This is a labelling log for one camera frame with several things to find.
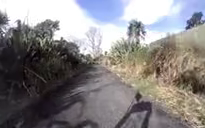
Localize bare pale tree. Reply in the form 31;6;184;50
84;26;104;58

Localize green flax bush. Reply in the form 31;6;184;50
108;37;151;66

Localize grey asphalt path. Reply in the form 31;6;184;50
0;64;191;128

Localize tall leafy tree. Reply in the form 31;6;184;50
126;18;147;44

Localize dense dark green bushes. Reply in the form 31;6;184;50
0;9;94;104

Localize dry grass verge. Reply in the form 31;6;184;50
101;56;205;128

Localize grassy embankment slope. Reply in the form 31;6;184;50
149;21;205;68

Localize dark tree on hilltop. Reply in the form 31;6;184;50
185;11;205;31

